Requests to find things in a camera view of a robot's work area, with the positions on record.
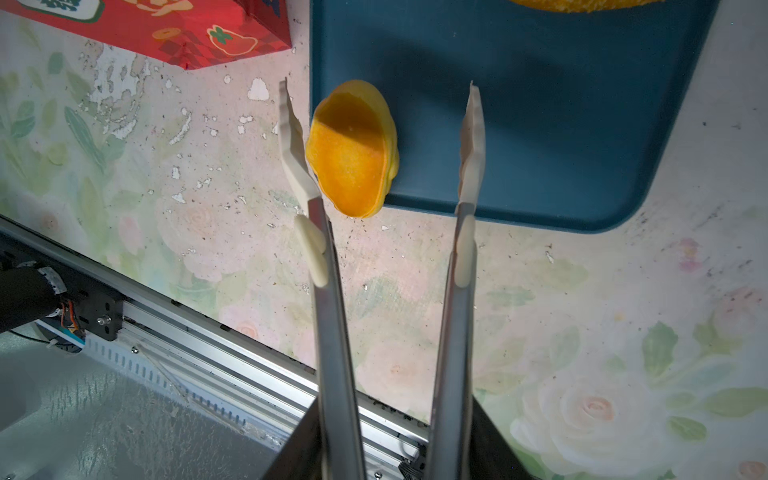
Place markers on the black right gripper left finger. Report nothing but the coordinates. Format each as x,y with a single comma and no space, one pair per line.
300,457

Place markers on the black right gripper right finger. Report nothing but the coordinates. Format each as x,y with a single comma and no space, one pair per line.
491,457

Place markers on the steel tongs with white tips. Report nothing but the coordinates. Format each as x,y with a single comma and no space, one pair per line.
451,418

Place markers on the small striped pumpkin bun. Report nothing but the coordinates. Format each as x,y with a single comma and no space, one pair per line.
353,148

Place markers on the red white paper bag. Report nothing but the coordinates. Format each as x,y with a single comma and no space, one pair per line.
190,34

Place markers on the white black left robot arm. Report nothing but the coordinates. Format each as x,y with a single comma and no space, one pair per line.
67,416

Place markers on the dark teal plastic tray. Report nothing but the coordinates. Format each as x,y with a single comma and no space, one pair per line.
578,107

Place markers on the sesame covered golden bun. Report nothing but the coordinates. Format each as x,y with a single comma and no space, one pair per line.
581,6

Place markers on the aluminium front rail frame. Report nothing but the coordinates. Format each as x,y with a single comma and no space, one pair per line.
218,372

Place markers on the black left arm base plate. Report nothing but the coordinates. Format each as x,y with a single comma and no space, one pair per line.
83,305

